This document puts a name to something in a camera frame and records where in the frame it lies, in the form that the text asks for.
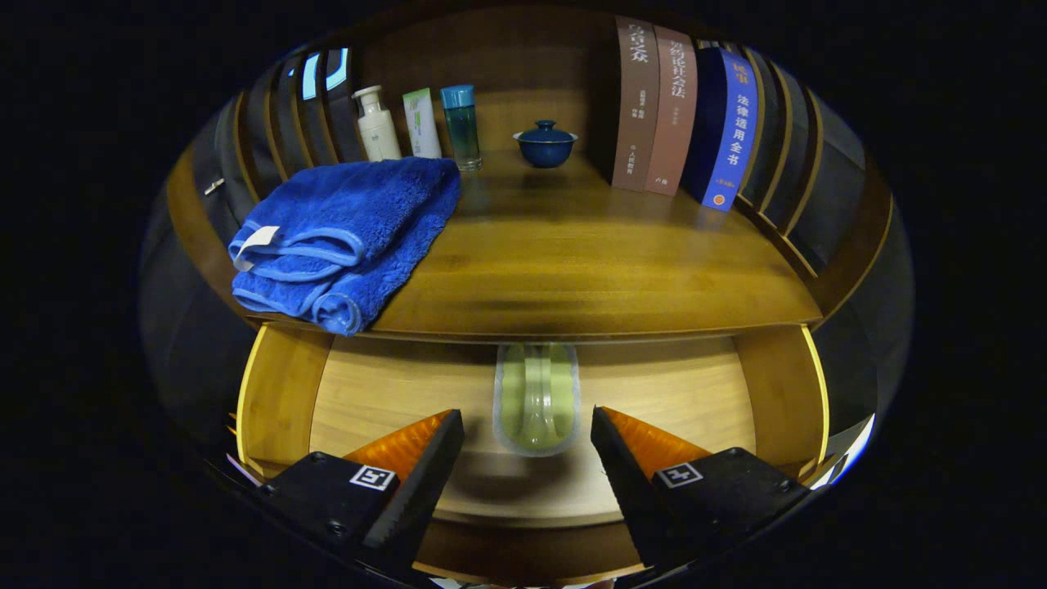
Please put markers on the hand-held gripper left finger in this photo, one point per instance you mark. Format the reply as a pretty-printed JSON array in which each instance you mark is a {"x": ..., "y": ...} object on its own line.
[{"x": 421, "y": 483}]

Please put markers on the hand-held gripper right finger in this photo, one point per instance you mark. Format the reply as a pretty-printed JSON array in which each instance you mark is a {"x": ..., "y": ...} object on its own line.
[{"x": 630, "y": 491}]

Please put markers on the green scrub brush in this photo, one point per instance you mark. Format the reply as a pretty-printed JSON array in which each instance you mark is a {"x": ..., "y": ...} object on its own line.
[{"x": 536, "y": 401}]

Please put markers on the wooden countertop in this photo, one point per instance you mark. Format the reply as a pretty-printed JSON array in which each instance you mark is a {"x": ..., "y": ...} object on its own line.
[{"x": 572, "y": 262}]

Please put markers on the wooden cabinet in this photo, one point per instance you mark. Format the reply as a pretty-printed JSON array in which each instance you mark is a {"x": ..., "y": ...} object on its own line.
[{"x": 507, "y": 65}]

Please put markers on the white panel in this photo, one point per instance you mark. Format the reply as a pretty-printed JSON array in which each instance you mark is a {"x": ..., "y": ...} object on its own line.
[{"x": 851, "y": 446}]

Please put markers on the blue folded towel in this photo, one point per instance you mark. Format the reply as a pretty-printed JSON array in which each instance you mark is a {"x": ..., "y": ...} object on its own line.
[{"x": 352, "y": 213}]

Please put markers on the black backdrop cloth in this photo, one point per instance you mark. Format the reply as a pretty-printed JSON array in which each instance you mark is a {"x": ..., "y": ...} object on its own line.
[{"x": 176, "y": 270}]

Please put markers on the blue lidded bowl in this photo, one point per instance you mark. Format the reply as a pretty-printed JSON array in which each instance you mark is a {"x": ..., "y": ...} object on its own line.
[{"x": 545, "y": 147}]

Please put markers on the teal glass bottle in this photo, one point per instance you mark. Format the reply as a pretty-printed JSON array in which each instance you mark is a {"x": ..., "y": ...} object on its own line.
[{"x": 462, "y": 131}]

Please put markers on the white pump bottle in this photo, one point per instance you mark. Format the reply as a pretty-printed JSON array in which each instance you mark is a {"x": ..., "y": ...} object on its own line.
[{"x": 379, "y": 131}]

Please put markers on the white green tube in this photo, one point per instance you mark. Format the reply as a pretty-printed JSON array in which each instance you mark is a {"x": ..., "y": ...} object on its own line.
[{"x": 422, "y": 127}]

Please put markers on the white clip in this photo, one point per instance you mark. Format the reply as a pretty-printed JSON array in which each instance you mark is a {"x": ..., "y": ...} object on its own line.
[{"x": 214, "y": 186}]

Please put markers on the blue book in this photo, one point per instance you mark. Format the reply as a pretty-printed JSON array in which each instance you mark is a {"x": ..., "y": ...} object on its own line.
[{"x": 736, "y": 131}]

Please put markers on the light brown book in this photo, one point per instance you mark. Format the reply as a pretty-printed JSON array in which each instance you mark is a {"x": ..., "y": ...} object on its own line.
[{"x": 675, "y": 114}]

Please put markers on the dark brown book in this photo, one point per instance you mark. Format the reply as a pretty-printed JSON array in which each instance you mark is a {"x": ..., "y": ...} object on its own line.
[{"x": 634, "y": 106}]

